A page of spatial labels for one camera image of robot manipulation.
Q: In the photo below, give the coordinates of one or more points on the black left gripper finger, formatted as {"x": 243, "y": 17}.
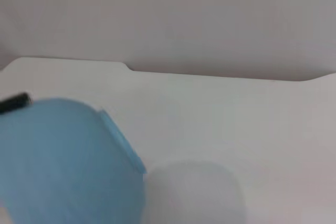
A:
{"x": 14, "y": 102}

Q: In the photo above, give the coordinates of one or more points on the blue bowl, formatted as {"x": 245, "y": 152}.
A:
{"x": 65, "y": 161}

